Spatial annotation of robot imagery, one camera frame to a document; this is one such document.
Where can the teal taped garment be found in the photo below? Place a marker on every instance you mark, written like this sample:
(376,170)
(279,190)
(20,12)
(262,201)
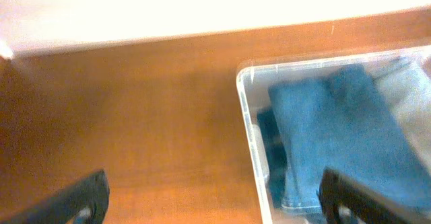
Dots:
(275,155)

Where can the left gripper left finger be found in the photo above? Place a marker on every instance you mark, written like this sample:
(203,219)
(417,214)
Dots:
(85,201)

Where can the clear plastic storage bin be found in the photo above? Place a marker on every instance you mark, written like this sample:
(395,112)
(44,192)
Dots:
(254,77)

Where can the light blue jeans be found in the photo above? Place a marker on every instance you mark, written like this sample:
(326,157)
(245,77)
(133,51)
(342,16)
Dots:
(406,89)

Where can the dark blue jeans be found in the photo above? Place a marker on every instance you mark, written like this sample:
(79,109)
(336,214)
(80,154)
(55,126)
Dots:
(341,121)

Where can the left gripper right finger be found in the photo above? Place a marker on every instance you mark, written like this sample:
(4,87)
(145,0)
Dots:
(337,190)

